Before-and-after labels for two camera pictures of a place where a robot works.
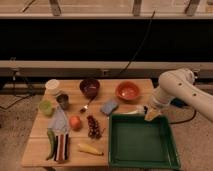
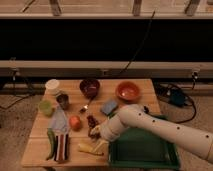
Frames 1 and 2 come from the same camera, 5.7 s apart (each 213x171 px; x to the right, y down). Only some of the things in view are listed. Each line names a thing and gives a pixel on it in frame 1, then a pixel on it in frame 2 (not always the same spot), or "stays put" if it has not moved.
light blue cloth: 60,124 stays put
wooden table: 71,127 stays put
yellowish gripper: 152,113 to 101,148
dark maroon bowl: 89,87 stays put
